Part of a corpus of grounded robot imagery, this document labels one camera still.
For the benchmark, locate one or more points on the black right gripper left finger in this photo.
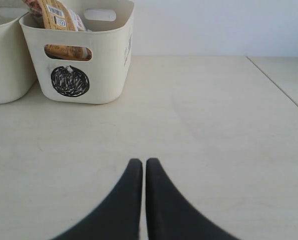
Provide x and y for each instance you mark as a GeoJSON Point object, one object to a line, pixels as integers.
{"type": "Point", "coordinates": [118, 215]}

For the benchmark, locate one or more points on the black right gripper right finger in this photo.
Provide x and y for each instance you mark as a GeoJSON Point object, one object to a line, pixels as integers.
{"type": "Point", "coordinates": [169, 215]}

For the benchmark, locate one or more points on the orange chip bag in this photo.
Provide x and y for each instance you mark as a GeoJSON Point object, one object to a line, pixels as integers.
{"type": "Point", "coordinates": [54, 15]}

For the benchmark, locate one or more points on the cream bin with circle mark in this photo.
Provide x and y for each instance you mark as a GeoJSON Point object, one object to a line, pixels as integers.
{"type": "Point", "coordinates": [99, 80]}

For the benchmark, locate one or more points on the cream bin with square mark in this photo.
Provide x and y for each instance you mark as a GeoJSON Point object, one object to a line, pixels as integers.
{"type": "Point", "coordinates": [17, 73]}

